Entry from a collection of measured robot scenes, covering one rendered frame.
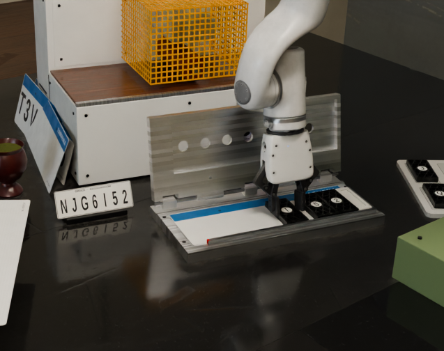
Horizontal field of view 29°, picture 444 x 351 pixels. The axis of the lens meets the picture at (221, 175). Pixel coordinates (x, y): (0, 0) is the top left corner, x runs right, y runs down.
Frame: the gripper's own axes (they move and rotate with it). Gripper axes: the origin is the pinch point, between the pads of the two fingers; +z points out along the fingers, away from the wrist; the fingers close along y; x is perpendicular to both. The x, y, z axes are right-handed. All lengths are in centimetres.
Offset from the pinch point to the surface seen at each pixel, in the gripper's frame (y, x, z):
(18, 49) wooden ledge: -26, 128, -22
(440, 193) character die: 36.7, -2.2, 3.2
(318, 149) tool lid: 14.3, 11.5, -7.1
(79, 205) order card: -38.7, 16.2, -1.9
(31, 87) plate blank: -37, 62, -20
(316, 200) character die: 7.8, 1.8, 1.2
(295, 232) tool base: -1.9, -6.6, 3.9
